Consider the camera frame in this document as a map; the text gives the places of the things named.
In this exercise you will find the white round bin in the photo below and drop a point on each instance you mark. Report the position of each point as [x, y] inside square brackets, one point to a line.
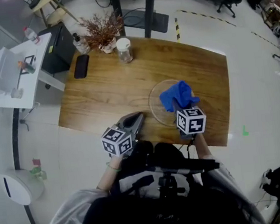
[18, 186]

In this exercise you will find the black cabinet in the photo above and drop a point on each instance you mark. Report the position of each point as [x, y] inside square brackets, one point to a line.
[56, 50]

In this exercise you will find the small black frame stand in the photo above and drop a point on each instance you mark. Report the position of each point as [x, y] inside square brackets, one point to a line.
[29, 64]

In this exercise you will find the small green potted plant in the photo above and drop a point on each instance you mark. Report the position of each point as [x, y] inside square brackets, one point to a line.
[38, 170]

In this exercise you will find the glass jar with white lid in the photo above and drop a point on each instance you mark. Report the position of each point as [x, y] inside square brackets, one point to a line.
[124, 51]

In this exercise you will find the black chest-mounted rig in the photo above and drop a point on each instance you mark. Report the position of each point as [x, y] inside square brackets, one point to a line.
[167, 171]

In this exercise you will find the black phone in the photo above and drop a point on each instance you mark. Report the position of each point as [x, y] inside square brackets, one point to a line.
[81, 66]

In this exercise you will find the white side table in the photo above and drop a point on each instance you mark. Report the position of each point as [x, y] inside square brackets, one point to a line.
[32, 83]

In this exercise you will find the small clear glass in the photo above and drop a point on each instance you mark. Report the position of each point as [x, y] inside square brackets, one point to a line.
[17, 93]

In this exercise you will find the clear pump bottle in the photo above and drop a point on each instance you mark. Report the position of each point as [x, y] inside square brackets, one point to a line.
[81, 45]

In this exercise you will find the round wooden table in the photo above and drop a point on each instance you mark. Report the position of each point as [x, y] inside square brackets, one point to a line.
[42, 3]

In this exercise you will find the dried plant in white pot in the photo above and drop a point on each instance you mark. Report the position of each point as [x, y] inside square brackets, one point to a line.
[103, 31]

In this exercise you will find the water bottle with red cap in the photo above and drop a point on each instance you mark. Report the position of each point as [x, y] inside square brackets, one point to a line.
[31, 35]

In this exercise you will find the black stand with base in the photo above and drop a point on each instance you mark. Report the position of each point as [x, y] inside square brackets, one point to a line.
[149, 15]

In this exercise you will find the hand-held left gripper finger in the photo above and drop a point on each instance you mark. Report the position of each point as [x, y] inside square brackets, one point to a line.
[140, 125]
[132, 114]

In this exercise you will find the glass microwave turntable plate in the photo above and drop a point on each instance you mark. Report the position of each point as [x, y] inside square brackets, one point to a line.
[157, 99]

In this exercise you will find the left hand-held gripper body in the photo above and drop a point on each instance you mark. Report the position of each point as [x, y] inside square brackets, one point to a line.
[118, 141]

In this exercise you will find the person's torso in grey jacket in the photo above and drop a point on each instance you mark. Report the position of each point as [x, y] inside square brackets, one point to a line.
[64, 223]

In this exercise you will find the blue cloth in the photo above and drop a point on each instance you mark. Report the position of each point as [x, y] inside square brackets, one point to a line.
[178, 94]

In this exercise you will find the person's left forearm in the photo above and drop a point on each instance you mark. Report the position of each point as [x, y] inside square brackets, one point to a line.
[110, 173]

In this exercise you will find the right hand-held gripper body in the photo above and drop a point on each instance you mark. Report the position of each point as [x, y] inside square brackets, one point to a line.
[191, 123]

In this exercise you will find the person's right forearm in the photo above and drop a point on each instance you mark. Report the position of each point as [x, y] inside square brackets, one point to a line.
[203, 147]

